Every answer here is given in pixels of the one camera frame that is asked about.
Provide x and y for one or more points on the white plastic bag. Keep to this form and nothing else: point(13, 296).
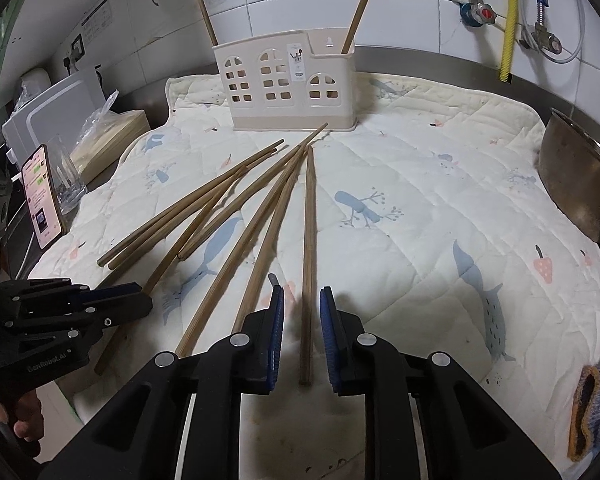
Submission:
point(34, 87)

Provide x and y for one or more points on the beige plastic chopstick holder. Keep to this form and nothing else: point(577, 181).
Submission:
point(280, 110)

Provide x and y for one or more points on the clear glass cup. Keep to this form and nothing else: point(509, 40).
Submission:
point(70, 185)

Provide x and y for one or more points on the metal bowl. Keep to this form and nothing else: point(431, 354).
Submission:
point(570, 185)

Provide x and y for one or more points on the metal valve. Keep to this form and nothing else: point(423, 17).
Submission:
point(542, 39)

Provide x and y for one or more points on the single brown chopstick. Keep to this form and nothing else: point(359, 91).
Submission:
point(206, 17)
point(360, 10)

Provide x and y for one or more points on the person's left hand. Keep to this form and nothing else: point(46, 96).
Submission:
point(27, 417)

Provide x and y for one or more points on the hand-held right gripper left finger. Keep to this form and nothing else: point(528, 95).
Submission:
point(277, 345)

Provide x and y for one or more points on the orange black knitted potholder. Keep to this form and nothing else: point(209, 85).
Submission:
point(577, 425)

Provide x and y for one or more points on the white printed quilted mat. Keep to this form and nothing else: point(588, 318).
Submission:
point(405, 185)

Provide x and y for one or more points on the plastic bag of beige sheets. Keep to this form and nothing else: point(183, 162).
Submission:
point(110, 135)

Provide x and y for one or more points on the white wall label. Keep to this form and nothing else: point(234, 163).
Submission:
point(96, 14)

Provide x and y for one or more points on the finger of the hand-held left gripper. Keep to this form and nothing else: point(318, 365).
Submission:
point(115, 291)
point(125, 307)

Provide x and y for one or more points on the smartphone with pink screen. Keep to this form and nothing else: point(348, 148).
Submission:
point(41, 195)

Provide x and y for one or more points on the pile of wooden chopsticks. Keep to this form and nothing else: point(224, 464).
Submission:
point(308, 260)

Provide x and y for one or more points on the wall socket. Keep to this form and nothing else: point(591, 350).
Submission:
point(74, 52)

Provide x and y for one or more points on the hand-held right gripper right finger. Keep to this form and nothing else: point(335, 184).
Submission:
point(328, 345)

